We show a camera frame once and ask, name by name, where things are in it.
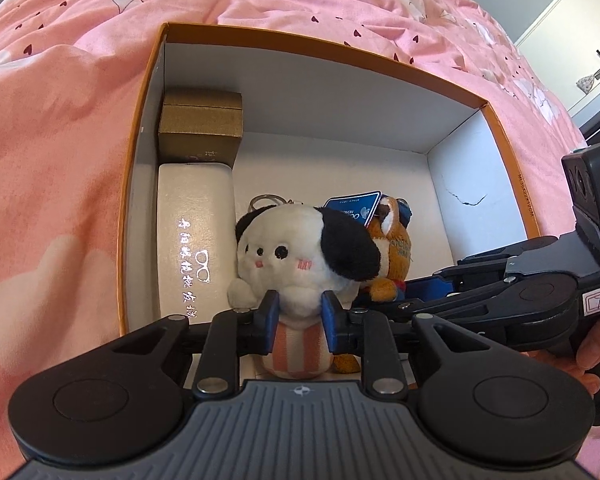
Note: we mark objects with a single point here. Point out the white glasses case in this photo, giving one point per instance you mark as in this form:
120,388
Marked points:
192,220

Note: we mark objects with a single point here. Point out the pink printed blanket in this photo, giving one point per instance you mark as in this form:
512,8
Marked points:
55,160

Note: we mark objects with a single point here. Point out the small gold box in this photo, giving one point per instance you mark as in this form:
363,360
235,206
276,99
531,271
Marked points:
200,130

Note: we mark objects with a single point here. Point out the white door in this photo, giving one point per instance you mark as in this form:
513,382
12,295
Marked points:
570,35

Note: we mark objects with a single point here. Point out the orange fox plush blue tag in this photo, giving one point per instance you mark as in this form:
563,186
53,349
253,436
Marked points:
392,255

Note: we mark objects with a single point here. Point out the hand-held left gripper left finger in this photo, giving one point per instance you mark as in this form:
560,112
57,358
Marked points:
270,320

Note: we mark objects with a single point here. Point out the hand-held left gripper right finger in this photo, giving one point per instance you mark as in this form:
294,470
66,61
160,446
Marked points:
330,325

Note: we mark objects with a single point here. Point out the orange cardboard box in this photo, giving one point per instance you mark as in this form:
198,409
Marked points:
330,100

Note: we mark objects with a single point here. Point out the person's right hand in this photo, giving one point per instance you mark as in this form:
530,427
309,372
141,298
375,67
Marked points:
592,345

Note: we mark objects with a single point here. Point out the white black dog plush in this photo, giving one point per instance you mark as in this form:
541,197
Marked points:
290,240

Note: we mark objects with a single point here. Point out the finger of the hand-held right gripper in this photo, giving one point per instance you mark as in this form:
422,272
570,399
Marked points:
505,255
430,290

